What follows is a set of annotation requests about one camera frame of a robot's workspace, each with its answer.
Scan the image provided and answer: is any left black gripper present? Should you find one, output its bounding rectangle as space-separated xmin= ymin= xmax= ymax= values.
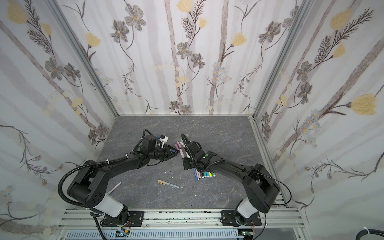
xmin=148 ymin=145 xmax=181 ymax=161

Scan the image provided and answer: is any blue pen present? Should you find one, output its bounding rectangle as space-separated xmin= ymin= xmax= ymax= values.
xmin=193 ymin=169 xmax=199 ymax=181

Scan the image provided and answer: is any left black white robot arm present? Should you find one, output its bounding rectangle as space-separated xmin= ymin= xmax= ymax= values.
xmin=58 ymin=146 xmax=179 ymax=227

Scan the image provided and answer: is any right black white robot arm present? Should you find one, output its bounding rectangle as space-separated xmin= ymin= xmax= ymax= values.
xmin=183 ymin=141 xmax=281 ymax=227

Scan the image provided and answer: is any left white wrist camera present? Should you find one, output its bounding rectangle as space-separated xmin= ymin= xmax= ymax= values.
xmin=142 ymin=135 xmax=168 ymax=150

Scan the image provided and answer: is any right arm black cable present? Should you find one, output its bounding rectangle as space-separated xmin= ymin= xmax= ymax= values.
xmin=180 ymin=132 xmax=292 ymax=240

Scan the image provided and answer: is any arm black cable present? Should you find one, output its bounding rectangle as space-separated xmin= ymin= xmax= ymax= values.
xmin=180 ymin=132 xmax=292 ymax=240
xmin=57 ymin=128 xmax=157 ymax=240

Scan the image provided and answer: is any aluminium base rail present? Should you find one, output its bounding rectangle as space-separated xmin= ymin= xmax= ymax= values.
xmin=53 ymin=208 xmax=310 ymax=240

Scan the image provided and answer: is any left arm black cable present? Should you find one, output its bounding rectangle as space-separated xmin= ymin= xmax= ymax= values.
xmin=57 ymin=128 xmax=157 ymax=240

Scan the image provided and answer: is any grey ventilated cable duct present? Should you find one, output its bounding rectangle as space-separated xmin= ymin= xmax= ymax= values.
xmin=64 ymin=229 xmax=244 ymax=240

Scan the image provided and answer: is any black hose corner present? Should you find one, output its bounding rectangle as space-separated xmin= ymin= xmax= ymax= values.
xmin=355 ymin=227 xmax=384 ymax=240

